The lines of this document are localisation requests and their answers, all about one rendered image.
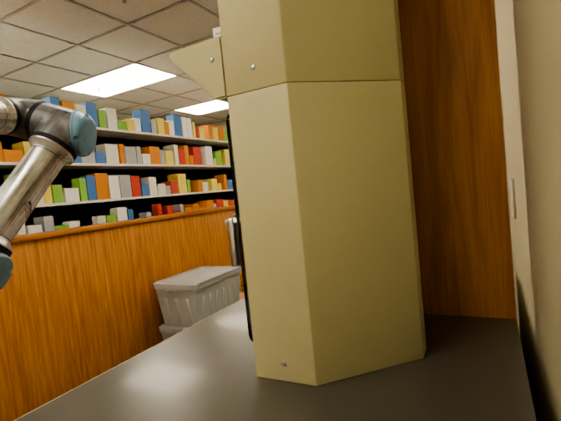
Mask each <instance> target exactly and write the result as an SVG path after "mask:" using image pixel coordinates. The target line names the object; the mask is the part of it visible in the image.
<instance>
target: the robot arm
mask: <svg viewBox="0 0 561 421"><path fill-rule="evenodd" d="M0 134H8V135H11V136H15V137H18V138H21V139H25V140H28V141H29V144H30V146H31V148H30V149H29V150H28V152H27V153H26V154H25V156H24V157H23V158H22V159H21V160H20V162H19V163H18V165H17V166H16V167H15V169H14V170H13V172H12V173H11V174H10V176H9V177H8V178H7V179H6V180H5V181H4V183H3V184H2V186H1V187H0V290H1V289H2V288H3V287H4V286H5V285H6V283H7V282H8V280H9V278H10V276H11V275H12V272H11V270H12V269H13V261H12V259H11V258H10V256H11V255H12V253H13V249H12V247H11V242H12V241H13V239H14V237H15V236H16V235H17V233H18V232H19V230H20V229H21V228H22V226H23V224H24V223H25V221H26V220H27V218H28V217H29V216H30V214H31V213H32V212H33V210H34V208H35V207H36V205H37V204H38V202H39V201H40V200H41V198H42V197H43V195H44V194H45V192H46V191H47V189H48V187H49V186H50V185H51V184H52V182H53V180H54V179H55V178H56V176H57V175H58V173H59V171H60V170H61V169H62V168H63V166H65V165H71V164H72V163H73V162H74V161H75V160H76V158H77V157H78V156H80V157H86V156H89V155H90V154H91V153H92V152H93V150H94V147H95V145H96V140H97V128H96V124H95V122H94V120H93V118H92V117H91V116H90V115H88V114H85V113H82V112H79V111H78V110H76V109H68V108H65V107H62V106H59V105H56V104H50V103H47V102H45V101H42V100H38V99H22V98H10V97H1V96H0Z"/></svg>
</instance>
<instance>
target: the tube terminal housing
mask: <svg viewBox="0 0 561 421"><path fill-rule="evenodd" d="M217 2H218V9H219V17H220V32H221V41H222V48H223V57H224V65H225V80H226V88H227V95H228V96H229V97H228V98H227V99H228V106H229V114H230V129H231V138H232V145H233V153H234V162H235V177H236V184H237V192H238V201H239V208H240V223H241V232H242V240H243V247H244V256H245V271H246V279H247V286H248V295H249V303H250V318H251V326H252V334H253V342H254V350H255V365H256V373H257V377H262V378H272V379H277V380H282V381H287V382H293V383H303V384H308V385H313V386H319V385H322V384H325V383H331V382H335V381H338V380H341V379H344V378H350V377H354V376H357V375H360V374H363V373H369V372H373V371H376V370H379V369H383V368H389V367H392V366H396V365H398V364H402V363H408V362H411V361H415V360H418V359H421V358H424V355H425V352H426V350H427V344H426V333H425V323H424V313H423V303H422V283H421V272H420V262H419V252H418V242H417V223H416V212H415V202H414V191H413V181H412V162H411V151H410V141H409V131H408V121H407V101H406V90H405V85H404V83H405V82H404V72H403V61H402V41H401V31H400V21H399V11H398V1H397V0H217Z"/></svg>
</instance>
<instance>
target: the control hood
mask: <svg viewBox="0 0 561 421"><path fill-rule="evenodd" d="M169 57H170V60H171V61H172V62H173V63H175V64H176V65H177V66H178V67H179V68H180V69H181V70H183V71H184V72H185V73H186V74H187V75H188V76H189V77H191V78H192V79H193V80H194V81H195V82H196V83H197V84H198V85H199V86H200V87H201V88H202V89H203V90H205V91H206V92H207V93H208V94H209V95H210V96H211V97H213V98H214V99H217V100H219V101H223V102H226V103H228V99H227V98H228V97H229V96H228V95H227V88H226V80H225V65H224V57H223V48H222V41H221V36H219V37H216V38H212V39H209V40H206V41H204V42H201V43H197V44H194V45H191V46H189V47H186V48H182V49H180V50H177V51H174V52H172V53H170V54H169Z"/></svg>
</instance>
